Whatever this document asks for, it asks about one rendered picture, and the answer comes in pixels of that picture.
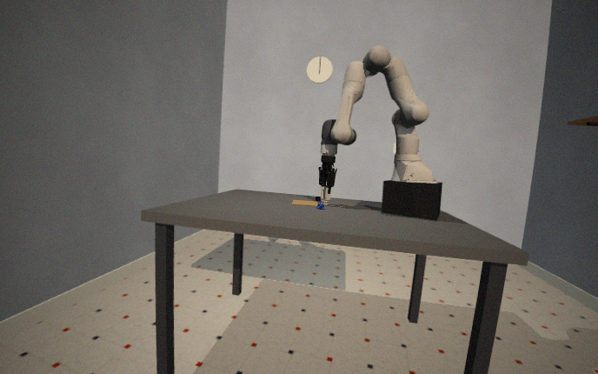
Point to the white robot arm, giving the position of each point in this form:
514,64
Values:
413,112

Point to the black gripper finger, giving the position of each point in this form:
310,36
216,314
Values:
330,181
322,180

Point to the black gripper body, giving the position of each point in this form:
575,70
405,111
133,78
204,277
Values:
328,161

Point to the orange flat mat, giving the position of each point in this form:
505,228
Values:
300,202

